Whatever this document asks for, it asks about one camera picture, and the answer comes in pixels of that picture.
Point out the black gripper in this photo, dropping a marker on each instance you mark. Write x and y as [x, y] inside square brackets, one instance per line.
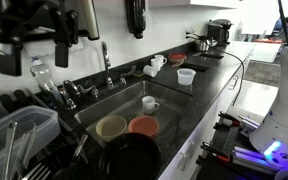
[27, 18]

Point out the chrome sink faucet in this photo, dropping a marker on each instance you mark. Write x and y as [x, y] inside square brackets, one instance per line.
[106, 63]

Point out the black dish rack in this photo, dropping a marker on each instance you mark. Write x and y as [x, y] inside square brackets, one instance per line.
[67, 143]

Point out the stainless steel sink basin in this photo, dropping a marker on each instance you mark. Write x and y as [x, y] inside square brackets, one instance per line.
[174, 100]

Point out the translucent plastic cup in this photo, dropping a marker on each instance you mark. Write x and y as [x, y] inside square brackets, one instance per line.
[186, 77]

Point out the white paper towel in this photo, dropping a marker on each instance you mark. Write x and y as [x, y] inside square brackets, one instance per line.
[40, 50]

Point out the clear plastic water bottle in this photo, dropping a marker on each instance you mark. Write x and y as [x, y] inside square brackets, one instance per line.
[43, 78]

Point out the small chrome tap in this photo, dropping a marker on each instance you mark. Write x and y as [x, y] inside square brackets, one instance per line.
[69, 95]

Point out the clear plastic storage container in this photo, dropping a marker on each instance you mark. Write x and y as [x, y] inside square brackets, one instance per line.
[37, 125]

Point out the stainless paper towel dispenser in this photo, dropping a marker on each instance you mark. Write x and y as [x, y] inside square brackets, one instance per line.
[89, 16]

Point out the silver cutlery piece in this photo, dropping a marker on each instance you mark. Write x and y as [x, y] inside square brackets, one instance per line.
[79, 148]

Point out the beige bowl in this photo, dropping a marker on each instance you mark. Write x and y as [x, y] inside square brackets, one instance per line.
[110, 127]

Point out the yellow green sponge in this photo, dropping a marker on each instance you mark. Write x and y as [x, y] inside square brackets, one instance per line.
[138, 74]

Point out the silver fork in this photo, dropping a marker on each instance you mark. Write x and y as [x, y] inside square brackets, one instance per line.
[37, 172]
[20, 170]

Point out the white ceramic mug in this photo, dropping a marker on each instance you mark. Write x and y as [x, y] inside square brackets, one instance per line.
[155, 63]
[160, 58]
[148, 104]
[149, 71]

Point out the orange bowl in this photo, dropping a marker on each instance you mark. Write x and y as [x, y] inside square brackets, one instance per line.
[144, 125]

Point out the black bowl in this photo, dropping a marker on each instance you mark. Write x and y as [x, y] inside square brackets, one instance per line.
[130, 158]

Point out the red lid food container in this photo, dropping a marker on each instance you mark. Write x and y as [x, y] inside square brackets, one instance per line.
[177, 56]

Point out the steel kettle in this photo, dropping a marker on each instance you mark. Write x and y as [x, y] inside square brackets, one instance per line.
[202, 45]

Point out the white upper cabinet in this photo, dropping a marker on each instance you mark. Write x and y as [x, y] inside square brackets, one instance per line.
[200, 2]

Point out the white cabinet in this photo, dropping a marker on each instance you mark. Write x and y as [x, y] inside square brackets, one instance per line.
[200, 2]
[210, 123]

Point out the black flat mat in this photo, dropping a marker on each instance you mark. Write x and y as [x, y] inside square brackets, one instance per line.
[211, 55]

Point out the black coffee maker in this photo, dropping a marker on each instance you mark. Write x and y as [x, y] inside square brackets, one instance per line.
[219, 31]

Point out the white lower cabinet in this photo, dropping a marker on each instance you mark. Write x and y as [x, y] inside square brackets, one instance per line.
[210, 123]

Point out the black orange clamp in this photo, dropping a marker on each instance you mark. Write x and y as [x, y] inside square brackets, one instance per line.
[227, 120]
[214, 152]

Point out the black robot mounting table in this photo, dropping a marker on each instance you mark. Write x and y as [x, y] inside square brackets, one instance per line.
[229, 138]

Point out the red flat board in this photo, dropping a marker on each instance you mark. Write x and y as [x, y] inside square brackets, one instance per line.
[267, 40]

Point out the aluminium extrusion bar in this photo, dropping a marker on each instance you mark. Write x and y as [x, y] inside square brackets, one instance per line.
[254, 160]

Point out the blue office chair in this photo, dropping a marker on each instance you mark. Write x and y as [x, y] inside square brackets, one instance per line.
[277, 26]

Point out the black wall soap dispenser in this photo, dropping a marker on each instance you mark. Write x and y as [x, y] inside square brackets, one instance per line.
[135, 16]

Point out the wall power outlet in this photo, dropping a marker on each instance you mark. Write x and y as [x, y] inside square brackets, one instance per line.
[190, 32]

